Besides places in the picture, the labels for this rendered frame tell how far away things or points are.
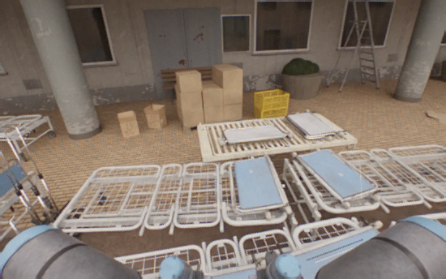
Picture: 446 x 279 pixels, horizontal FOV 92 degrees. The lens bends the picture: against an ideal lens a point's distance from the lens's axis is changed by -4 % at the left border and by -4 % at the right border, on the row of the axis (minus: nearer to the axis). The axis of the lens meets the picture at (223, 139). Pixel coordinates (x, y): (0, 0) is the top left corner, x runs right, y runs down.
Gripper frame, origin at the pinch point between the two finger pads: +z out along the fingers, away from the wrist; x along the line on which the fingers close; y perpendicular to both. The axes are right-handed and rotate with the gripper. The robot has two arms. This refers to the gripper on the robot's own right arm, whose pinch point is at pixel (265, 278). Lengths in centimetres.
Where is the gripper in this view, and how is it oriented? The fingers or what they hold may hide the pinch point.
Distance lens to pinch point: 132.1
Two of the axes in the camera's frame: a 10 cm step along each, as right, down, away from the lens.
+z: -1.4, 6.3, 7.6
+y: 1.2, 7.7, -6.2
